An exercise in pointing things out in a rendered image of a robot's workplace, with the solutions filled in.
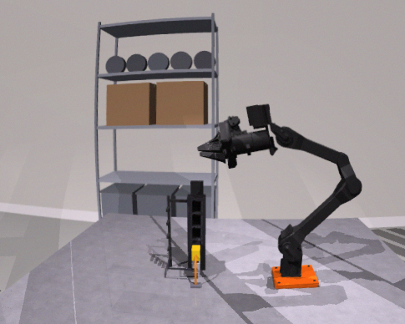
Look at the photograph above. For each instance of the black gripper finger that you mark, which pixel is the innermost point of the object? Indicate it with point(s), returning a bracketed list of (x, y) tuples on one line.
[(216, 156), (213, 145)]

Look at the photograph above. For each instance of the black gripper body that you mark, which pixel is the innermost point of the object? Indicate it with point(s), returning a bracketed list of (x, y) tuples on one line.
[(234, 145)]

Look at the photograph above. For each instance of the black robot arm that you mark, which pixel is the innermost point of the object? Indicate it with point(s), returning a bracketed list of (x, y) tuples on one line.
[(290, 239)]

